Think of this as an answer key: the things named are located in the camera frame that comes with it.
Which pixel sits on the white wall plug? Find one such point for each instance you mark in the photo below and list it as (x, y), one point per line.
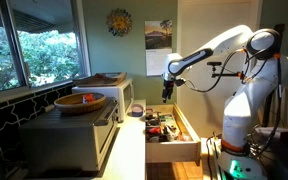
(49, 108)

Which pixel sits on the white microwave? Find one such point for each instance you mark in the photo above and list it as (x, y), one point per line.
(117, 95)

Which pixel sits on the window frame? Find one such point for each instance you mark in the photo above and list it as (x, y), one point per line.
(27, 46)

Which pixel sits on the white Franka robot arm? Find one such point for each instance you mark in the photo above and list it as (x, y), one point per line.
(247, 100)

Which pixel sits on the sunflower wall decoration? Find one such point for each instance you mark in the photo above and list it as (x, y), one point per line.
(119, 22)

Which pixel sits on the open wooden drawer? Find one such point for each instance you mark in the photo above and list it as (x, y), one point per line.
(170, 146)

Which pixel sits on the red tool in drawer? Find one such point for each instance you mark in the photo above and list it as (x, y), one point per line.
(154, 130)

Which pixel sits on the white door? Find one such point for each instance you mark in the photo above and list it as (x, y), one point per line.
(204, 23)

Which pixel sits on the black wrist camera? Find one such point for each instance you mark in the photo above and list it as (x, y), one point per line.
(180, 82)

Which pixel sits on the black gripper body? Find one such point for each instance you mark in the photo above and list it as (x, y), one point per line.
(169, 84)

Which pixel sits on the orange item in basket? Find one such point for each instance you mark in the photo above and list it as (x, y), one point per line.
(88, 98)

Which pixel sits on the silver toaster oven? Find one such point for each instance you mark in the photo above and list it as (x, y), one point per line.
(67, 140)

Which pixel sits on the paper wall calendar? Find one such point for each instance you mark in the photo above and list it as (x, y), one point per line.
(158, 46)

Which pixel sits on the wooden bowl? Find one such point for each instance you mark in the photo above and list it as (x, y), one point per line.
(70, 105)

